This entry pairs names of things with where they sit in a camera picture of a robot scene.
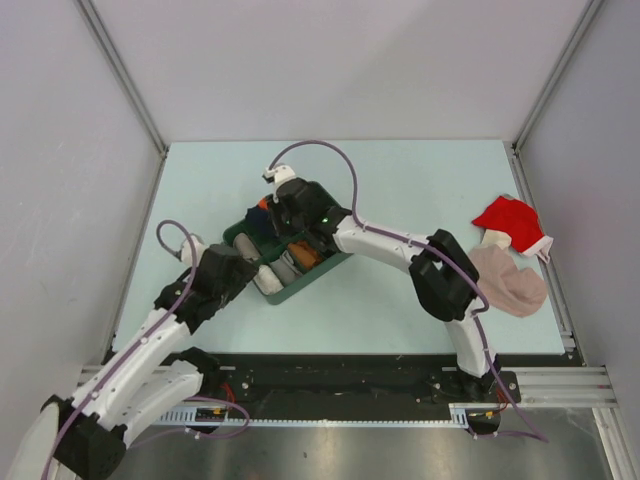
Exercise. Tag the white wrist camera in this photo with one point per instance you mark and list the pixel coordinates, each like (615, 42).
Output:
(191, 251)
(277, 176)

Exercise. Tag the aluminium frame rail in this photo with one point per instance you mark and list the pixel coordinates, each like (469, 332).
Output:
(554, 385)

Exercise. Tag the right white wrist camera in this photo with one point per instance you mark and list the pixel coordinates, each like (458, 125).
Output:
(277, 176)

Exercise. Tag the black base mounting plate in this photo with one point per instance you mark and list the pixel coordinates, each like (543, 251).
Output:
(251, 377)

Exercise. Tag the green compartment organizer tray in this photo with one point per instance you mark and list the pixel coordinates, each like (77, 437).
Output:
(300, 280)

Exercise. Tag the pink underwear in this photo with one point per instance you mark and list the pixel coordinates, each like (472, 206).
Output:
(518, 292)

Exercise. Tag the navy orange underwear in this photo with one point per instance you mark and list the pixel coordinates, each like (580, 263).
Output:
(258, 218)

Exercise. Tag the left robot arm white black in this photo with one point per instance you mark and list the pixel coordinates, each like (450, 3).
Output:
(103, 418)

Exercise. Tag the white rolled cloth in tray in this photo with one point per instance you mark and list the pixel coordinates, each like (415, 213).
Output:
(267, 281)

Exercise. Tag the red white underwear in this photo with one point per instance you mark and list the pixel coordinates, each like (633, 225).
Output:
(520, 222)

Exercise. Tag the grey rolled cloth in tray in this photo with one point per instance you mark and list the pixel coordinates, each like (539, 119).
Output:
(286, 269)

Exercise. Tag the slotted cable duct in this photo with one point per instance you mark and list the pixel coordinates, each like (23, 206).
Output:
(192, 416)

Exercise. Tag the beige rolled cloth in tray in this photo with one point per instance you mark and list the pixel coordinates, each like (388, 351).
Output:
(244, 245)

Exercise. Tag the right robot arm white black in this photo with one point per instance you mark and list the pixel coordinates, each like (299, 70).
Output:
(443, 276)

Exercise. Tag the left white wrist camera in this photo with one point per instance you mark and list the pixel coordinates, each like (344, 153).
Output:
(191, 251)

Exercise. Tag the orange rolled cloth in tray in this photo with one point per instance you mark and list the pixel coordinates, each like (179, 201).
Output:
(305, 255)

